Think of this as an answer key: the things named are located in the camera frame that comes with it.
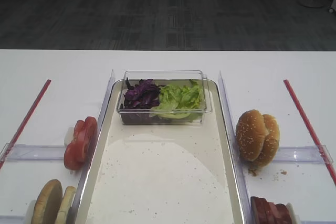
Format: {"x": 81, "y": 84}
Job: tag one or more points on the green lettuce leaves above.
{"x": 177, "y": 101}

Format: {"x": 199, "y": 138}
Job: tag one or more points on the left upper clear pusher track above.
{"x": 22, "y": 152}

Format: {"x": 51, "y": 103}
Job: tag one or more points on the rear tomato slice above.
{"x": 85, "y": 127}

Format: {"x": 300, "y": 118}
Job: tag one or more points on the tomato slice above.
{"x": 85, "y": 127}
{"x": 75, "y": 154}

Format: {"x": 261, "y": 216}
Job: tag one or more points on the clear pusher track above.
{"x": 22, "y": 152}
{"x": 317, "y": 154}

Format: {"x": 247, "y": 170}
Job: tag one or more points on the brown bun bottom outer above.
{"x": 48, "y": 203}

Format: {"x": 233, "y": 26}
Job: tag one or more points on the sesame bun top right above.
{"x": 271, "y": 142}

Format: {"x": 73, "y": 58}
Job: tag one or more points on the sliced meat patties stack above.
{"x": 269, "y": 212}

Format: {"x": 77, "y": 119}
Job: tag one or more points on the clear long divider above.
{"x": 91, "y": 151}
{"x": 244, "y": 199}

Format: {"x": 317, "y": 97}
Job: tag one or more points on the left red rail strip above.
{"x": 23, "y": 124}

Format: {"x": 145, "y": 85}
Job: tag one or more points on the purple cabbage leaves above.
{"x": 144, "y": 95}

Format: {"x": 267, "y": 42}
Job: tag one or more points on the metal serving tray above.
{"x": 162, "y": 173}

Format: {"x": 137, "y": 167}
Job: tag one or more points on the right upper clear pusher track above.
{"x": 317, "y": 154}

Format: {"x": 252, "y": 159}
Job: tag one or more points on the pale bun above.
{"x": 65, "y": 205}

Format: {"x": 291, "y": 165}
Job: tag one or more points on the right red rail strip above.
{"x": 309, "y": 129}

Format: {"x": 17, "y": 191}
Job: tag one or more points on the front tomato slice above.
{"x": 75, "y": 154}

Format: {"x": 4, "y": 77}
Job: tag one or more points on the sesame bun top left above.
{"x": 250, "y": 134}

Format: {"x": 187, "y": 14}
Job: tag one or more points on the sesame bun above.
{"x": 250, "y": 134}
{"x": 271, "y": 142}

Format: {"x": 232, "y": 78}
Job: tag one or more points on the clear plastic salad container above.
{"x": 162, "y": 78}

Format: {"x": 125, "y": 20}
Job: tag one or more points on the left clear long divider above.
{"x": 91, "y": 151}

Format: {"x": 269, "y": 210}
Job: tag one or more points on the right clear long divider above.
{"x": 244, "y": 199}

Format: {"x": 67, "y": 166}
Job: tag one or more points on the red rail strip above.
{"x": 23, "y": 124}
{"x": 309, "y": 129}

